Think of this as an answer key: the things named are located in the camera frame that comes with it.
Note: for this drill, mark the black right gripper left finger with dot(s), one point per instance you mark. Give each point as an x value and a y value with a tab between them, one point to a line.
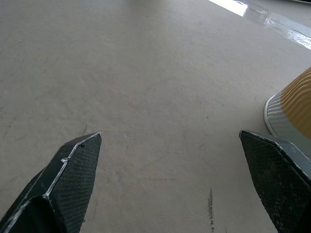
65	179

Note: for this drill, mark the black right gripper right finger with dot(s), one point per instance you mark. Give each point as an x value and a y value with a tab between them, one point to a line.
277	179

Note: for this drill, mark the brown ribbed paper cup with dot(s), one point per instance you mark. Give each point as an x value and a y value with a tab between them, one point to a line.
295	106

